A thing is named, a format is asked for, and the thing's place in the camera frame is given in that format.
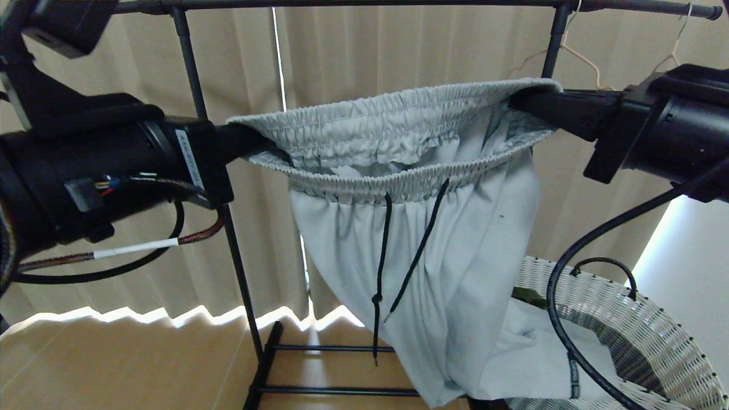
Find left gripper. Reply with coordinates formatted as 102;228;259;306
0;105;234;260

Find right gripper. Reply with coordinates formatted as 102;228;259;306
584;64;729;204

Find pink clothes hanger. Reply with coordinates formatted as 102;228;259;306
652;3;693;73
509;0;619;92

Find pale grey shorts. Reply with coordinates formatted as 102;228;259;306
227;78;621;408

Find white laundry basket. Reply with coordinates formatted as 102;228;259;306
504;256;729;410

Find black clothes rack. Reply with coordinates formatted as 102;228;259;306
111;0;723;410

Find green garment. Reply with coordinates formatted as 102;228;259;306
511;288;550;309

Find beige curtain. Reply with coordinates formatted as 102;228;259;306
0;0;729;334

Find black cable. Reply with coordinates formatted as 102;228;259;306
11;200;186;284
547;158;729;410

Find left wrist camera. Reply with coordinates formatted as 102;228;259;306
0;0;166;137

